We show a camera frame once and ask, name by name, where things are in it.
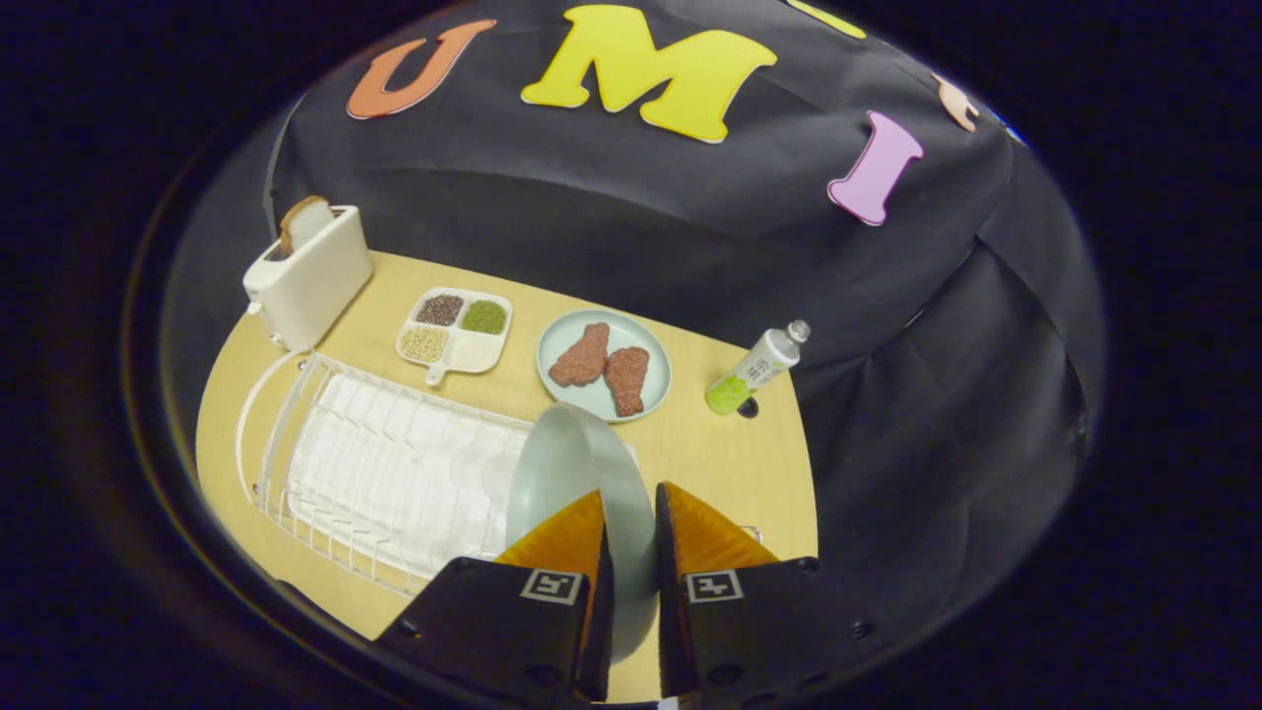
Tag green drink bottle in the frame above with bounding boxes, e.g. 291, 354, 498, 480
704, 319, 812, 416

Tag pale green plate with meat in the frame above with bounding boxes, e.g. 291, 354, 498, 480
536, 310, 672, 424

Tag white divided tray with grains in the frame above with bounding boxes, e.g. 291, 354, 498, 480
396, 287, 514, 387

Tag white toaster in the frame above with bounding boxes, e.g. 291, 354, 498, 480
243, 205, 374, 353

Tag brown meat piece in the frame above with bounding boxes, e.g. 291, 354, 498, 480
548, 322, 611, 388
603, 346, 651, 418

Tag white wire dish rack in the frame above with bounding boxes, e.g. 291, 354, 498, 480
235, 350, 632, 600

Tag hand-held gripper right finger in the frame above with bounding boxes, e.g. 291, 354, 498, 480
654, 481, 888, 703

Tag bread slice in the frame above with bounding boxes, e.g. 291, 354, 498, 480
278, 195, 336, 259

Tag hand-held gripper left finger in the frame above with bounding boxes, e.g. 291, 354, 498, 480
373, 489, 617, 703

